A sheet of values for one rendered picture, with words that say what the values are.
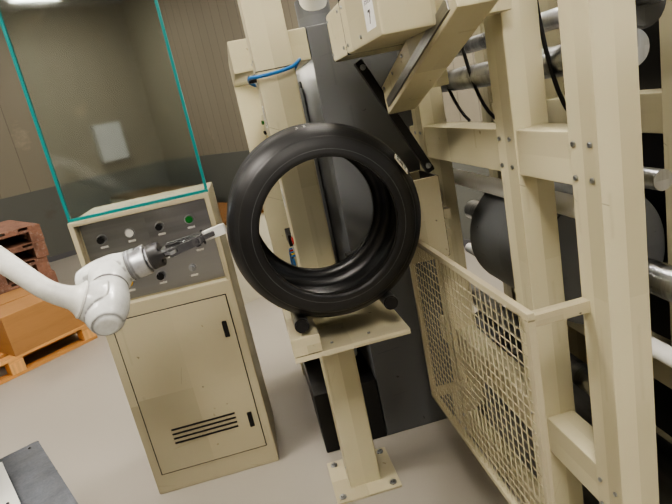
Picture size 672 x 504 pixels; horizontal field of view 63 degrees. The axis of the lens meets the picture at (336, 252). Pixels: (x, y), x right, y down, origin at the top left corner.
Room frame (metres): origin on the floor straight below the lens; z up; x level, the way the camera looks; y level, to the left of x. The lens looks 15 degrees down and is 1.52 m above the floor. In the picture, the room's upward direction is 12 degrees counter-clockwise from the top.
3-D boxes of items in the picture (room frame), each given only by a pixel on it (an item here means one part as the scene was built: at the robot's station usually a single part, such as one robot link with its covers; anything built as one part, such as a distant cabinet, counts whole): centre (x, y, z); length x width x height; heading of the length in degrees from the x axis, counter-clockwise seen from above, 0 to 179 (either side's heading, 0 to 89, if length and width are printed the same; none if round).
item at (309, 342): (1.69, 0.17, 0.84); 0.36 x 0.09 x 0.06; 7
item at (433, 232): (1.98, -0.32, 1.05); 0.20 x 0.15 x 0.30; 7
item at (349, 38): (1.63, -0.28, 1.71); 0.61 x 0.25 x 0.15; 7
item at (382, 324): (1.71, 0.03, 0.80); 0.37 x 0.36 x 0.02; 97
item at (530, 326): (1.53, -0.33, 0.65); 0.90 x 0.02 x 0.70; 7
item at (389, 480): (1.96, 0.08, 0.01); 0.27 x 0.27 x 0.02; 7
